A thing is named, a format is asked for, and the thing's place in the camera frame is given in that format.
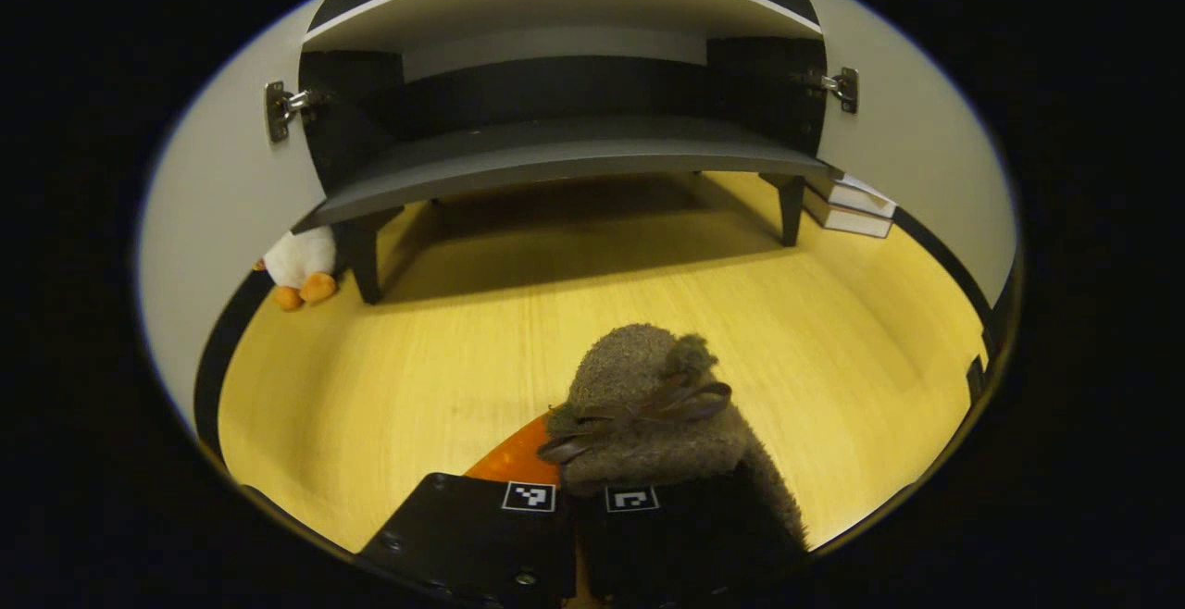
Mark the white shoe cabinet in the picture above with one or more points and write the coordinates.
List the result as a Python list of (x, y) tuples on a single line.
[(555, 151)]

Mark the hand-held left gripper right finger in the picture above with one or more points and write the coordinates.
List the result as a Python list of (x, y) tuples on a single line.
[(685, 549)]

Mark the white cabinet door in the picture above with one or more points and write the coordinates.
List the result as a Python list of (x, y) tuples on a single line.
[(926, 128), (222, 174)]

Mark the plush penguin toy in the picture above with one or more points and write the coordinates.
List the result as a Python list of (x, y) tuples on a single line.
[(301, 257)]

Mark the brown fuzzy shoe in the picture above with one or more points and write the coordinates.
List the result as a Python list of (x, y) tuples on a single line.
[(639, 378)]

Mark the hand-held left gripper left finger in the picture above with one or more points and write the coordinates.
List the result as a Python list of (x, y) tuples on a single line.
[(463, 535)]

